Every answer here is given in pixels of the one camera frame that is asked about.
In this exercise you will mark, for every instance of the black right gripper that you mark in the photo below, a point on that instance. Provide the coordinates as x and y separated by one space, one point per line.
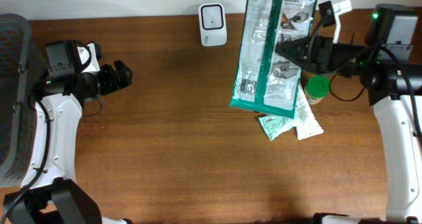
305 48

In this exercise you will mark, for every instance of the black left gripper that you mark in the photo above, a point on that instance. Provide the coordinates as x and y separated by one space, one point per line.
107 71

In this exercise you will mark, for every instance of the green lid plastic jar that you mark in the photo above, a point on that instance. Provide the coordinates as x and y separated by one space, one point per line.
316 89

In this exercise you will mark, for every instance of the green 3M gloves package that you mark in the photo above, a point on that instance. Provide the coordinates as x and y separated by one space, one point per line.
267 82

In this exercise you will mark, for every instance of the white tube gold cap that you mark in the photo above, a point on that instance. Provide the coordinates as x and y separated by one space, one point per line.
305 122

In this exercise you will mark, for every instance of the light green pouch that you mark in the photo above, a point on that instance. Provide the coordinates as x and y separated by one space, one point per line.
275 125

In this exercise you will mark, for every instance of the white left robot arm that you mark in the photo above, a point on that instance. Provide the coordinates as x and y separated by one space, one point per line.
41 107

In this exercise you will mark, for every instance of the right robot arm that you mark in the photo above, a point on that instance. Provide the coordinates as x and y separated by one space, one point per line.
394 87

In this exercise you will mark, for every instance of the dark mesh basket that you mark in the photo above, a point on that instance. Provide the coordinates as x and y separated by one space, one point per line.
21 65

